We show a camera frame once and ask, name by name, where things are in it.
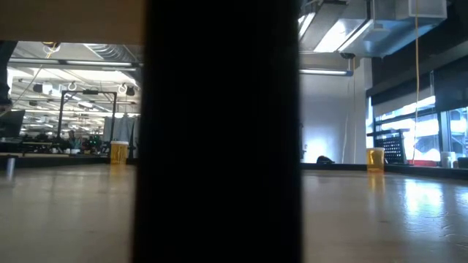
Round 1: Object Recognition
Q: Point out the black shelf divider panel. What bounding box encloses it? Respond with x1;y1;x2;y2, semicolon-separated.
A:
132;0;303;263

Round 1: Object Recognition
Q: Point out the wooden shelf board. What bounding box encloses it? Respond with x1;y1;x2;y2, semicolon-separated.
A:
0;0;146;45

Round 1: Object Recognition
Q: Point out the black background stand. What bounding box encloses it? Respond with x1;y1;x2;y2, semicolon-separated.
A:
298;123;305;161

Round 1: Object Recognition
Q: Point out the fluorescent light tube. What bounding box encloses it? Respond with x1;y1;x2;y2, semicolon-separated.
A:
298;68;354;77

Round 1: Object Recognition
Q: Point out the grey hanging cover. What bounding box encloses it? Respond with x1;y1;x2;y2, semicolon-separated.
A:
103;115;142;159

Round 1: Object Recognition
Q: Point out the black perforated crate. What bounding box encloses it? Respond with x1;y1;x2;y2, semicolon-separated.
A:
367;128;410;165

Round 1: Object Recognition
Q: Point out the person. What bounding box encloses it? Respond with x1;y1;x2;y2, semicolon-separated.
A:
65;129;80;150

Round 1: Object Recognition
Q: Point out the long ceiling light strip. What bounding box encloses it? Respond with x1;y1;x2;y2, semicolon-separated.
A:
9;57;142;70

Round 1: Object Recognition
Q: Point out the red flat box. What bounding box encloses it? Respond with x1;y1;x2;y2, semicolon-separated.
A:
407;159;439;168

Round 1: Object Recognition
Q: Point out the white cup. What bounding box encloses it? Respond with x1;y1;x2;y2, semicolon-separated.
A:
440;150;457;169

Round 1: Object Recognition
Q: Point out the black computer monitor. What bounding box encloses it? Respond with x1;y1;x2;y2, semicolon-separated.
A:
0;109;26;139

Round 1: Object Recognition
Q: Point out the black background gantry frame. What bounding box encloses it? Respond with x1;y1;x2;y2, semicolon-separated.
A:
57;90;118;147

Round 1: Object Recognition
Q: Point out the yellow hanging cord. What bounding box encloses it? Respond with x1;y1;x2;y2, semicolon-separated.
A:
413;0;420;164

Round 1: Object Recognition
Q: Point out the black aluminium table frame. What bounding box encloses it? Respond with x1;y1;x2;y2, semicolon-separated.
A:
0;153;468;180

